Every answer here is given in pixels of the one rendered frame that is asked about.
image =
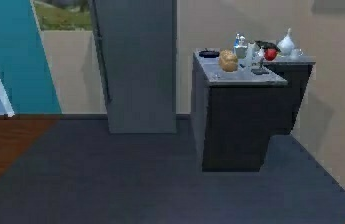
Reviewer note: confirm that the grey fridge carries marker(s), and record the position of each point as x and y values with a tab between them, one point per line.
140	63

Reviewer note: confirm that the black pan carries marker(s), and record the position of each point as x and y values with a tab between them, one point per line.
209	53

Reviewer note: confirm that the black kitchen counter cabinet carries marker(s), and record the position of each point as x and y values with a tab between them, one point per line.
243	120

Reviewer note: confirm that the tan bread loaf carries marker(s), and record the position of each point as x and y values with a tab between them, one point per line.
228	60

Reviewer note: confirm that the pale slim bottle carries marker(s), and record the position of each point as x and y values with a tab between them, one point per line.
249	55

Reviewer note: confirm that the black flat object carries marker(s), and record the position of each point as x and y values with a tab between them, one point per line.
260	71

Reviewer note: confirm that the red apple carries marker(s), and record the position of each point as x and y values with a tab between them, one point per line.
270	54

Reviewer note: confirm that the dark leafy object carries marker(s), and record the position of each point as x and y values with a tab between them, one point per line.
266	45

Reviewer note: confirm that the white vase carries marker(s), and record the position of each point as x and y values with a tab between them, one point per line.
286	44

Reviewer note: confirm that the clear glass cup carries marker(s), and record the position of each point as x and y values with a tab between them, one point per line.
295	53

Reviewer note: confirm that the window with green view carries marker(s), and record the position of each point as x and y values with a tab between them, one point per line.
63	15

